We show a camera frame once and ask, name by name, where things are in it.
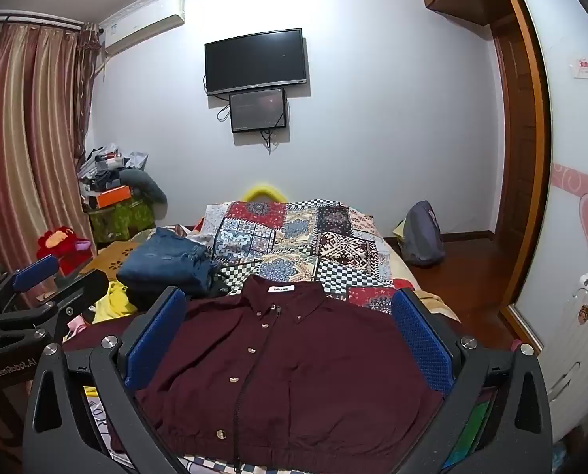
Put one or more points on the small black wall monitor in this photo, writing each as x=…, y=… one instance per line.
x=258, y=110

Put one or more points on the white suitcase with stickers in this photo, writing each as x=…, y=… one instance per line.
x=578, y=355

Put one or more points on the grey blue backpack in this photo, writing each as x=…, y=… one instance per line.
x=422, y=234

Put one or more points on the white air conditioner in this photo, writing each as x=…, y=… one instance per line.
x=141, y=22

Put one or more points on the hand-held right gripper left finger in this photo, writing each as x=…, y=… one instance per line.
x=155, y=340

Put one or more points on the large black wall television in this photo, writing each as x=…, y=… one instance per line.
x=255, y=61

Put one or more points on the pile of clutter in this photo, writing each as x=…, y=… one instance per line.
x=106, y=163

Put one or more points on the red plush toy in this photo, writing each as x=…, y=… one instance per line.
x=59, y=244

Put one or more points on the brown board with cutouts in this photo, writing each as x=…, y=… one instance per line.
x=109, y=256

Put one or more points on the yellow paper sheet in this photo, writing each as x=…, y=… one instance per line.
x=400, y=231

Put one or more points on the wooden door frame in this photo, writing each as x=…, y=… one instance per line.
x=538, y=158

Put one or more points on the beige fleece blanket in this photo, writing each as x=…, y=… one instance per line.
x=432, y=301

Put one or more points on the small white wall sign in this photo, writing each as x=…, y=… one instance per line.
x=584, y=68

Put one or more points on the grey neck pillow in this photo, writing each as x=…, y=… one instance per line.
x=148, y=185

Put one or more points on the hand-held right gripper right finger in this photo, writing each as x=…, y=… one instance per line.
x=422, y=340

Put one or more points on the patchwork printed blanket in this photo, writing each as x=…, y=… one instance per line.
x=294, y=242

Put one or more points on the yellow round object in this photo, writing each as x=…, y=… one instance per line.
x=264, y=191

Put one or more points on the striped red gold curtain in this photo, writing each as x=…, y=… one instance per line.
x=27, y=148

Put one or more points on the blue jeans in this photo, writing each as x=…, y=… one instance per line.
x=160, y=261

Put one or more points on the yellow cloth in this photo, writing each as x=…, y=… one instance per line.
x=113, y=303

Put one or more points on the orange box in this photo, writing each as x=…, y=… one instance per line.
x=111, y=197

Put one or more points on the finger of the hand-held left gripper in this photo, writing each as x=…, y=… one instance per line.
x=79, y=289
x=34, y=271

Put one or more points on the maroon button shirt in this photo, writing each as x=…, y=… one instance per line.
x=299, y=380

